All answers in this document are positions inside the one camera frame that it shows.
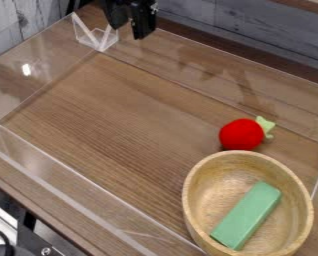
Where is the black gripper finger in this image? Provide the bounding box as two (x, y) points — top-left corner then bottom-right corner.
(130, 0), (159, 40)
(100, 0), (130, 30)

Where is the red plush strawberry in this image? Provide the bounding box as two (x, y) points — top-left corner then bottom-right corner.
(218, 116), (275, 151)

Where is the oval wooden bowl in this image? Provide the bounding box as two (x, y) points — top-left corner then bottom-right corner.
(182, 150), (314, 256)

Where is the green rectangular block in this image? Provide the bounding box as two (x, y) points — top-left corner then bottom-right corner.
(210, 181), (282, 251)

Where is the clear acrylic enclosure wall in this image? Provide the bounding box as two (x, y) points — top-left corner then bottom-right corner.
(0, 11), (318, 256)

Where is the black metal table bracket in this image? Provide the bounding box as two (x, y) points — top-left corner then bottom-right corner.
(16, 211), (66, 256)

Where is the black cable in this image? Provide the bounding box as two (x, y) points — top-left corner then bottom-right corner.
(0, 227), (16, 256)

